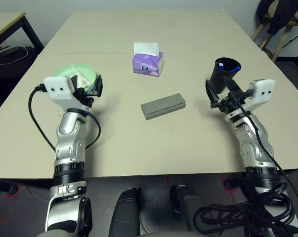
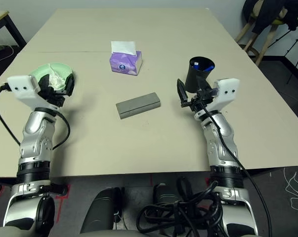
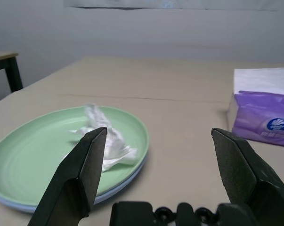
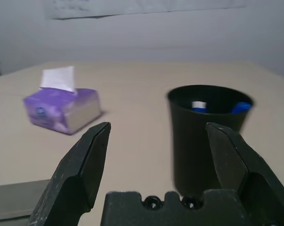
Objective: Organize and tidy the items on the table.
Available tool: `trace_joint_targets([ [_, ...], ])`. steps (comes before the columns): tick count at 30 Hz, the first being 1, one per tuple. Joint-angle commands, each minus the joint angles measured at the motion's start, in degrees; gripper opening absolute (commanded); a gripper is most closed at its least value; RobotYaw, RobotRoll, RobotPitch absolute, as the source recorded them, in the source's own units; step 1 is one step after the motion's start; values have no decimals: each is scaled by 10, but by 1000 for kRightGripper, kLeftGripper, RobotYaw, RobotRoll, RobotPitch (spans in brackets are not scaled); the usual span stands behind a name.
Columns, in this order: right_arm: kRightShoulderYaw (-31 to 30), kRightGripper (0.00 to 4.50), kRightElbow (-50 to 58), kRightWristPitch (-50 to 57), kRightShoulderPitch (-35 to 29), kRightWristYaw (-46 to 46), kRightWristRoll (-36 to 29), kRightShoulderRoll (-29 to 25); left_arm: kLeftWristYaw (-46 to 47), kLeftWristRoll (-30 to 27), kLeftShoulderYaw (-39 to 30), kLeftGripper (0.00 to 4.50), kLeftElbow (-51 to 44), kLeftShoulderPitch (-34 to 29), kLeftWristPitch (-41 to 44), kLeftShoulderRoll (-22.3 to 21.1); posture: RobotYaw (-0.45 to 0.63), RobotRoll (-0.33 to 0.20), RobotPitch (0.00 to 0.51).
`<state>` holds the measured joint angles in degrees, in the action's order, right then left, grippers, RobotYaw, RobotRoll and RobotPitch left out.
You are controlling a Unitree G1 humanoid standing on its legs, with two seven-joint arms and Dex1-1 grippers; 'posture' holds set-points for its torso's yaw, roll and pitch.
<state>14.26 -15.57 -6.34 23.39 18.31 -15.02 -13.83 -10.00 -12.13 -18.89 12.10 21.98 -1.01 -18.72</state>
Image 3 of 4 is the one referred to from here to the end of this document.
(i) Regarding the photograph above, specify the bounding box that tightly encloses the light blue plate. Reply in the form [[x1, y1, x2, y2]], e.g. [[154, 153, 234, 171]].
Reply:
[[0, 153, 149, 214]]

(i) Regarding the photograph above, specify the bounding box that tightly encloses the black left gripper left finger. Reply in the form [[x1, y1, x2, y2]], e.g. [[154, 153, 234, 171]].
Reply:
[[27, 127, 108, 226]]

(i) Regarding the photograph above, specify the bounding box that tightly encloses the white pop-up tissue sheet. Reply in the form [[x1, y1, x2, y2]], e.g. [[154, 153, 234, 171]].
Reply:
[[233, 67, 284, 97]]

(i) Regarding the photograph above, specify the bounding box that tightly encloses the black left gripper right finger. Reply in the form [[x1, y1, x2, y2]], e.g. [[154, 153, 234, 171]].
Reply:
[[211, 128, 284, 226]]

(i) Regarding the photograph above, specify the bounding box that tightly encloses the light green plate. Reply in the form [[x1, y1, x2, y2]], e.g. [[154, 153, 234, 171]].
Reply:
[[0, 105, 149, 208]]

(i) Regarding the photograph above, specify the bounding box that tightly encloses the purple tissue pack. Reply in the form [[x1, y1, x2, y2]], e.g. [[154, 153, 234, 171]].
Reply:
[[227, 90, 284, 148]]

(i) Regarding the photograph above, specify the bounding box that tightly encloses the small wooden side table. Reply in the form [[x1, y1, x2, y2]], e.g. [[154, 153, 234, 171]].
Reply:
[[0, 51, 24, 104]]

